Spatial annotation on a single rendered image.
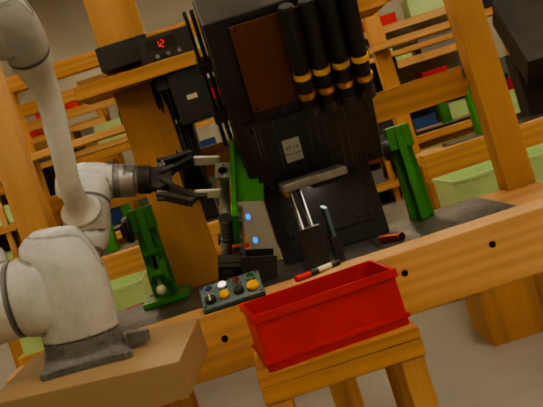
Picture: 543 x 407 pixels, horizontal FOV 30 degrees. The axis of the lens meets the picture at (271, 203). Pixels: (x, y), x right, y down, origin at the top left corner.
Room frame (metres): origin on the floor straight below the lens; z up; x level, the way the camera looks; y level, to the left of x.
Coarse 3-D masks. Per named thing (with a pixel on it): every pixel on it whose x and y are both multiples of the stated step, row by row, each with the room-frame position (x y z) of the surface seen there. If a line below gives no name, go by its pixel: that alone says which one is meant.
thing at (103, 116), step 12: (96, 120) 11.86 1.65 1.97; (108, 120) 12.34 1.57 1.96; (36, 132) 11.98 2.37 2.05; (96, 144) 11.99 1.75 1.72; (120, 156) 12.34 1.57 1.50; (0, 192) 11.86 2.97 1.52; (0, 204) 11.90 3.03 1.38; (132, 204) 11.91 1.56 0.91; (0, 216) 11.90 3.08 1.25; (12, 216) 11.93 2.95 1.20; (120, 216) 11.96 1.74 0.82; (0, 228) 11.91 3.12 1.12; (12, 228) 11.86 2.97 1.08; (12, 240) 11.90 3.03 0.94; (12, 252) 11.90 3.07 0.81
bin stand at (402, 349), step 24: (384, 336) 2.02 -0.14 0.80; (408, 336) 2.01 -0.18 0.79; (312, 360) 2.01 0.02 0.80; (336, 360) 2.00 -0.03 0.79; (360, 360) 2.01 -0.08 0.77; (384, 360) 2.01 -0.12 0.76; (408, 360) 2.01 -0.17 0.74; (264, 384) 2.00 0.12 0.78; (288, 384) 2.00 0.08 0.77; (312, 384) 2.00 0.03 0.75; (408, 384) 2.01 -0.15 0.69; (432, 384) 2.02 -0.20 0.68
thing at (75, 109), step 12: (72, 108) 9.51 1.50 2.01; (84, 108) 9.46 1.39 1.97; (96, 108) 9.47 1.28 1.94; (36, 120) 9.51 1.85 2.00; (204, 120) 9.47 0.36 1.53; (72, 132) 9.57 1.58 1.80; (36, 144) 9.59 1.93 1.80; (204, 144) 9.53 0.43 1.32; (84, 156) 9.46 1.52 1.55; (96, 156) 9.46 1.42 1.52; (108, 156) 9.49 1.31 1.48; (216, 180) 9.58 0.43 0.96
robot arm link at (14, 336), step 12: (0, 252) 2.04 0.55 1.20; (0, 264) 2.00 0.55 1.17; (0, 276) 1.96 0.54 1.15; (0, 288) 1.94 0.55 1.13; (0, 300) 1.94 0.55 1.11; (0, 312) 1.93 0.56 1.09; (0, 324) 1.94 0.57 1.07; (12, 324) 1.94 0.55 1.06; (0, 336) 1.96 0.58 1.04; (12, 336) 1.97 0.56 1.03; (24, 336) 1.98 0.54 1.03
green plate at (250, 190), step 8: (232, 144) 2.57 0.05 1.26; (232, 152) 2.57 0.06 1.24; (232, 160) 2.57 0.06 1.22; (240, 160) 2.59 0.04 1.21; (232, 168) 2.57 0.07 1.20; (240, 168) 2.59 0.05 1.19; (232, 176) 2.57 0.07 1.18; (240, 176) 2.59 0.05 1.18; (232, 184) 2.57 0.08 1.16; (240, 184) 2.59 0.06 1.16; (248, 184) 2.59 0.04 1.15; (256, 184) 2.59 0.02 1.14; (232, 192) 2.57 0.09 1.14; (240, 192) 2.59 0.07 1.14; (248, 192) 2.59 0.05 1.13; (256, 192) 2.59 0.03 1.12; (232, 200) 2.58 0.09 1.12; (240, 200) 2.59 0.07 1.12; (248, 200) 2.59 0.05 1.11; (256, 200) 2.59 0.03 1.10
